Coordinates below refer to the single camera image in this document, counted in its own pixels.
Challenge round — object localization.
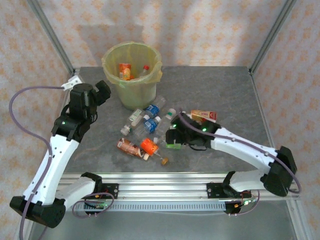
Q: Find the grey slotted cable duct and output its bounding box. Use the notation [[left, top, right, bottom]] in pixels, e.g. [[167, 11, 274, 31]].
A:
[[37, 201, 227, 213]]

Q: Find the small circuit board with wires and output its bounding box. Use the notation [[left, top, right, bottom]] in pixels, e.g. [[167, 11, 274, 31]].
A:
[[233, 191, 259, 209], [83, 187, 116, 210]]

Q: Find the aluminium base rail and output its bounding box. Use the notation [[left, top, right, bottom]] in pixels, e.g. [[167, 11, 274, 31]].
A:
[[26, 171, 300, 202]]

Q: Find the small bottle green white label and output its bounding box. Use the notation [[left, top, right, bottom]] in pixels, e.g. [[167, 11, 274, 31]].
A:
[[128, 108, 144, 127]]

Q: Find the green plastic bin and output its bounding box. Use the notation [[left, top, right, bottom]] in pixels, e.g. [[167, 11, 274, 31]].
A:
[[102, 41, 162, 112]]

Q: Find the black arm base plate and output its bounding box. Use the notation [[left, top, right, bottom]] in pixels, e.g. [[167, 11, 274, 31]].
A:
[[99, 183, 120, 200], [206, 182, 252, 200]]

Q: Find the brown orange tea bottle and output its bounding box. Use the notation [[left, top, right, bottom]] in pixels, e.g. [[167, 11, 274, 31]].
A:
[[116, 137, 150, 161]]

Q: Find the aluminium side frame rail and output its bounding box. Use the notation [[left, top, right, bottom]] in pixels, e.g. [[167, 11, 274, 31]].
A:
[[13, 68, 81, 240], [249, 68, 311, 240]]

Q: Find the amber bottle white cap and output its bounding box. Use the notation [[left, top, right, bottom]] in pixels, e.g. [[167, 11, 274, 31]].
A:
[[190, 109, 218, 123]]

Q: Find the aluminium frame post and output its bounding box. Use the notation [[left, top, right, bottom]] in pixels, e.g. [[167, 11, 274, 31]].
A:
[[26, 0, 77, 76], [249, 0, 298, 75]]

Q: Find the clear bottle white green cap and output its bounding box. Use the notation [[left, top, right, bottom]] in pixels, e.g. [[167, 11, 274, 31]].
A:
[[156, 107, 177, 135]]

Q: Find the orange label bottle orange cap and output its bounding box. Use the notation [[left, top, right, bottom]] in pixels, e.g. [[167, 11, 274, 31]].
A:
[[139, 138, 170, 166]]

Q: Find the clear bottle green label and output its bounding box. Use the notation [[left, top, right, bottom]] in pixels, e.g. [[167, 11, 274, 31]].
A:
[[153, 136, 183, 150]]

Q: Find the clear bottle blue label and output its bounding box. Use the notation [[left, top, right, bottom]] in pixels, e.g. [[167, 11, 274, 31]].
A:
[[133, 115, 162, 139], [143, 95, 167, 119]]

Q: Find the grey metal lower shelf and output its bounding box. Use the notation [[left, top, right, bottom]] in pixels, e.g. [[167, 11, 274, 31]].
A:
[[27, 211, 298, 240]]

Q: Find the small clear bottle white cap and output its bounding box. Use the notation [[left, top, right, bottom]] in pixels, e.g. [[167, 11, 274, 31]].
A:
[[120, 124, 134, 136]]

